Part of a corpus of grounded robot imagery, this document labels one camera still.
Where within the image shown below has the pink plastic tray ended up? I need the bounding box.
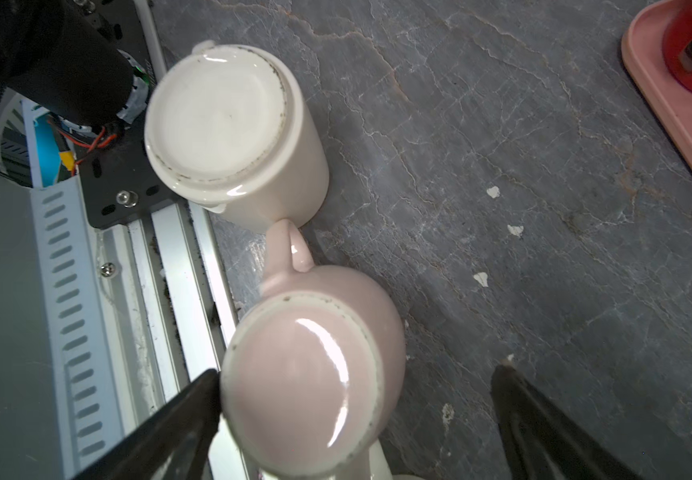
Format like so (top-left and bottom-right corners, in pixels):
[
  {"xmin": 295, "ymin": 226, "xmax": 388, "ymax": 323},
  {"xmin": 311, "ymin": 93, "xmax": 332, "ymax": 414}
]
[{"xmin": 621, "ymin": 1, "xmax": 692, "ymax": 170}]

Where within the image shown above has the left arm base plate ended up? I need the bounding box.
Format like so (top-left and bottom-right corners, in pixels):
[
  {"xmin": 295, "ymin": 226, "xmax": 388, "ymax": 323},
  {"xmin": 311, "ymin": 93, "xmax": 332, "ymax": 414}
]
[{"xmin": 78, "ymin": 1, "xmax": 180, "ymax": 229}]

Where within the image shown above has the cream mug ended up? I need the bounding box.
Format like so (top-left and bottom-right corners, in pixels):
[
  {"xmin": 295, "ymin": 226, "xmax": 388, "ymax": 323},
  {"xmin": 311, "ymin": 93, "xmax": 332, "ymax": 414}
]
[{"xmin": 144, "ymin": 41, "xmax": 330, "ymax": 233}]

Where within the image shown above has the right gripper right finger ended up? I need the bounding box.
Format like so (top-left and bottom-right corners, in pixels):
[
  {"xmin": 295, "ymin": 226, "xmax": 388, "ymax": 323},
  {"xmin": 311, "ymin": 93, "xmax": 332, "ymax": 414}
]
[{"xmin": 491, "ymin": 364, "xmax": 640, "ymax": 479}]

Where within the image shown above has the white vented cable duct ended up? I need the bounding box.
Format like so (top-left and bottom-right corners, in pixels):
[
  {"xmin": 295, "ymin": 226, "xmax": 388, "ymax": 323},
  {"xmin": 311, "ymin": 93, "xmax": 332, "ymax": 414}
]
[{"xmin": 30, "ymin": 178, "xmax": 124, "ymax": 479}]

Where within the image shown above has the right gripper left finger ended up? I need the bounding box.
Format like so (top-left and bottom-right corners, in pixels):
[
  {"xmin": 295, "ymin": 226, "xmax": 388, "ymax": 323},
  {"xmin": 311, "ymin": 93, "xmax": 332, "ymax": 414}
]
[{"xmin": 76, "ymin": 369, "xmax": 222, "ymax": 479}]

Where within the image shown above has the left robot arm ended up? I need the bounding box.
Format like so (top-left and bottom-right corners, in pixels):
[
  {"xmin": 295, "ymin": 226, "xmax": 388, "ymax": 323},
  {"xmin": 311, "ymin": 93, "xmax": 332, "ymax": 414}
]
[{"xmin": 0, "ymin": 1, "xmax": 153, "ymax": 127}]

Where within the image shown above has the pink mug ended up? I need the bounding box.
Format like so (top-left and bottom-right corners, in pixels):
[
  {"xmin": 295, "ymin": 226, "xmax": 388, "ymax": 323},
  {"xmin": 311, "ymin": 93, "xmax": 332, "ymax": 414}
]
[{"xmin": 220, "ymin": 220, "xmax": 406, "ymax": 479}]

